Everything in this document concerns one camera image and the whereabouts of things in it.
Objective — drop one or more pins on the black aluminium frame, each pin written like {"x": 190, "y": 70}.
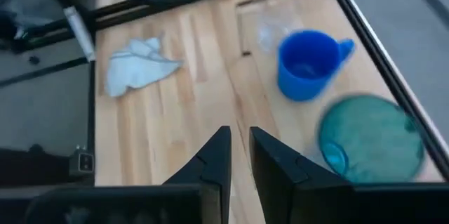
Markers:
{"x": 384, "y": 63}

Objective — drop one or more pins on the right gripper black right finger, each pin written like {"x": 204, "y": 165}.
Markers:
{"x": 291, "y": 185}

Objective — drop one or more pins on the light grey cloth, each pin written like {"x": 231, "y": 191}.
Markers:
{"x": 140, "y": 66}

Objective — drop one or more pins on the teal ribbed cup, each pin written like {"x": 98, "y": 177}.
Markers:
{"x": 372, "y": 139}

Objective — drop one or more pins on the blue plastic mug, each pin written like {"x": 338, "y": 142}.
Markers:
{"x": 294, "y": 87}

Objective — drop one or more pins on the silver metal strip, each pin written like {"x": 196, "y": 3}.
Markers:
{"x": 80, "y": 34}

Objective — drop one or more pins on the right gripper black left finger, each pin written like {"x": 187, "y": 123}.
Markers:
{"x": 215, "y": 168}

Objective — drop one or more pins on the small grey camera box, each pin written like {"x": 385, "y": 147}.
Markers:
{"x": 82, "y": 162}

